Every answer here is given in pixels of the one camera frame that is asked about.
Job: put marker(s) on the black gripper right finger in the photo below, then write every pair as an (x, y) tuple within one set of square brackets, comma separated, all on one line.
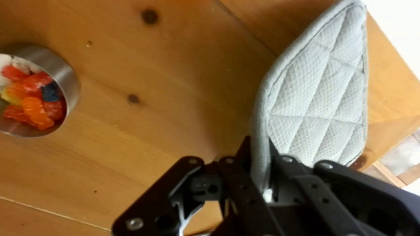
[(332, 200)]

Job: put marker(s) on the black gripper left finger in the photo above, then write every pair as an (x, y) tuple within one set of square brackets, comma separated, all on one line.
[(168, 205)]

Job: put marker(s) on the gray quilted oven mat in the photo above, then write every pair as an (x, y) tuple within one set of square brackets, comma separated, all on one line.
[(313, 103)]

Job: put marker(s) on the pine wooden dresser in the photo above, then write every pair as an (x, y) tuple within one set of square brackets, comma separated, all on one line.
[(160, 79)]

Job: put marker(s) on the steel cup with candy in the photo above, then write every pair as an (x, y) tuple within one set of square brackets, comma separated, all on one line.
[(38, 89)]

